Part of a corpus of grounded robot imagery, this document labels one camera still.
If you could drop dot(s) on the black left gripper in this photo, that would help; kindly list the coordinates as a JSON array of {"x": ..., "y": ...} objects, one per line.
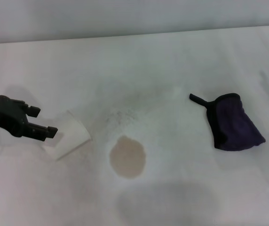
[{"x": 5, "y": 113}]

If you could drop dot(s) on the white paper cup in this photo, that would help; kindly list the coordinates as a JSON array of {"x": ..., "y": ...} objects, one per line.
[{"x": 69, "y": 139}]

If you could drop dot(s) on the purple rag with black trim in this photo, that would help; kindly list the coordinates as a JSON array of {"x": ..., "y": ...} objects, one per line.
[{"x": 234, "y": 122}]

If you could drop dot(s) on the brown water stain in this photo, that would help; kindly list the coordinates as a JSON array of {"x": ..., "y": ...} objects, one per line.
[{"x": 128, "y": 157}]

